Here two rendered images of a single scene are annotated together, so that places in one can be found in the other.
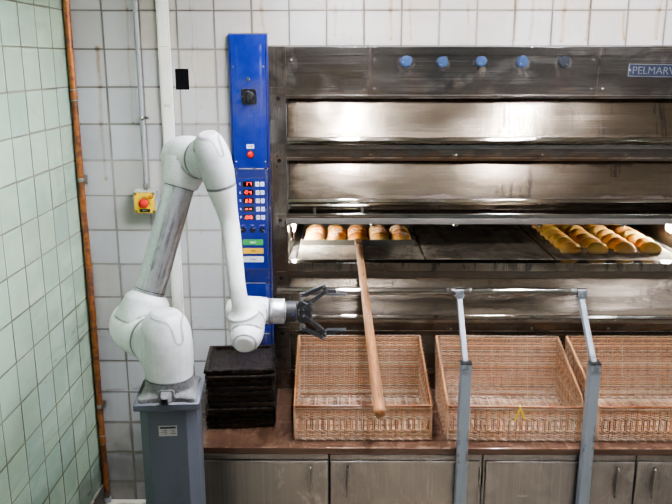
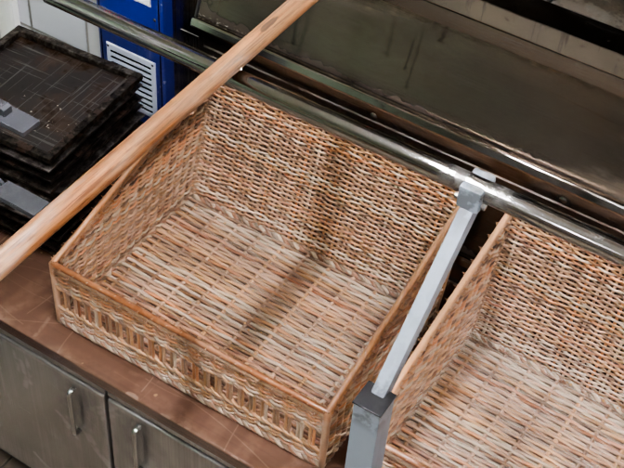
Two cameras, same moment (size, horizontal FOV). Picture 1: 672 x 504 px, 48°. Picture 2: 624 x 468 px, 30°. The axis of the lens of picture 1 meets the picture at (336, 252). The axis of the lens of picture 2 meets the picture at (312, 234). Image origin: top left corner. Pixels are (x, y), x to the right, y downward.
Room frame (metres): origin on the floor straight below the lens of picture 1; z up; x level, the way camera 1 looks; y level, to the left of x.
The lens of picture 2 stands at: (1.80, -0.84, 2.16)
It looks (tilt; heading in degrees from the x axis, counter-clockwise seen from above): 45 degrees down; 29
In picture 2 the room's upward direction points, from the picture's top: 5 degrees clockwise
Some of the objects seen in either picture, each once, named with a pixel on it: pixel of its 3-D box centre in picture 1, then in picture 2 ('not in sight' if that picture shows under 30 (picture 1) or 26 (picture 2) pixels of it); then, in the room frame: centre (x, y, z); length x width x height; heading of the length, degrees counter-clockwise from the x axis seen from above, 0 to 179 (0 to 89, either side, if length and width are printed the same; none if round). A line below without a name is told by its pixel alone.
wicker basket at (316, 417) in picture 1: (360, 384); (263, 253); (2.98, -0.10, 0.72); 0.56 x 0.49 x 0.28; 90
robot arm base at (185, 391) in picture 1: (169, 385); not in sight; (2.28, 0.54, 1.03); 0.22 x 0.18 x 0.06; 4
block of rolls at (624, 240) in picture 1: (592, 234); not in sight; (3.68, -1.27, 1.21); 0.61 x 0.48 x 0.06; 0
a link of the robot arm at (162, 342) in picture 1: (165, 342); not in sight; (2.30, 0.55, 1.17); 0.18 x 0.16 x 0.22; 42
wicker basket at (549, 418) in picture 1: (505, 385); (589, 422); (2.97, -0.71, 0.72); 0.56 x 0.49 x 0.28; 89
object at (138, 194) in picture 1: (146, 201); not in sight; (3.21, 0.81, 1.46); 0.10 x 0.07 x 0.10; 90
